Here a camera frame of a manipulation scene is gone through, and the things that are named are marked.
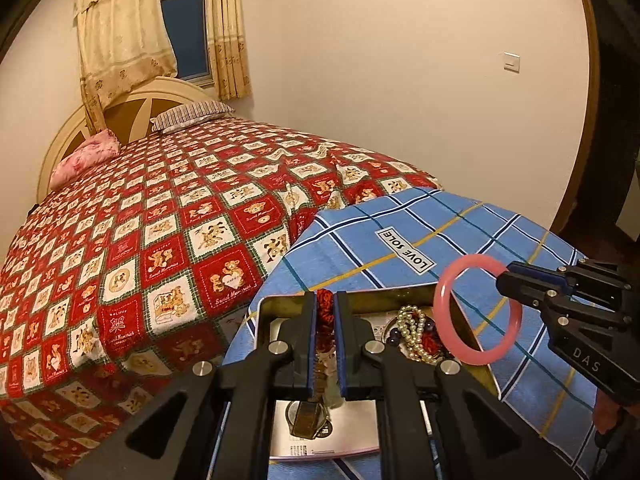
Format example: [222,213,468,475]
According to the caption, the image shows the person's right hand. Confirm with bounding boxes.
[592,389,627,433]

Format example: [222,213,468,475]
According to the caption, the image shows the white cloth label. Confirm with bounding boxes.
[375,227,436,276]

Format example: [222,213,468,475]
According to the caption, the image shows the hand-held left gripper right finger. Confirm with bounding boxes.
[335,290,581,480]

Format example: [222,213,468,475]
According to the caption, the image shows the pearl bead necklace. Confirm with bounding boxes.
[397,305,453,366]

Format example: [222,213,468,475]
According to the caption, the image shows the pink bangle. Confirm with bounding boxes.
[433,254,524,366]

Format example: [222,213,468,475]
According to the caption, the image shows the gold tin box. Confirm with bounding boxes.
[247,287,501,461]

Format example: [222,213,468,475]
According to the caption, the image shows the blue plaid cloth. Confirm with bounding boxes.
[205,187,616,480]

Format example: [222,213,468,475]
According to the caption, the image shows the cream wooden headboard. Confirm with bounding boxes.
[36,76,213,203]

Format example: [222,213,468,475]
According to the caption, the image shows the red bear print bedspread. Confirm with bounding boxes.
[0,115,443,471]

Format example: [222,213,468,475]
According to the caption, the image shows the window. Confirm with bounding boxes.
[157,0,213,86]

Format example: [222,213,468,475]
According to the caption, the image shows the wooden door frame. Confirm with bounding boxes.
[550,0,601,233]

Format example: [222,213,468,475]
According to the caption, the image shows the white paper card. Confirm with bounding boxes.
[271,397,382,459]

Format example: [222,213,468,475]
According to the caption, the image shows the pink pillow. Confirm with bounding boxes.
[48,128,121,191]

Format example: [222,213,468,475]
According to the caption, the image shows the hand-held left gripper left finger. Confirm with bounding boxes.
[65,290,319,480]

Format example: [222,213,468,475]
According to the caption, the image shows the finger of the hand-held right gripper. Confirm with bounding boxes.
[557,258,633,311]
[496,261,572,311]

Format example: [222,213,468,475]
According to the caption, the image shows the beige patterned curtain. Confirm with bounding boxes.
[74,0,178,131]
[207,0,253,101]

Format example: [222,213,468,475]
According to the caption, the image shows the striped pillow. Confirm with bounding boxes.
[151,101,236,135]

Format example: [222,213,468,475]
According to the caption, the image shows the red knot cord pendant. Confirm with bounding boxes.
[294,289,338,437]

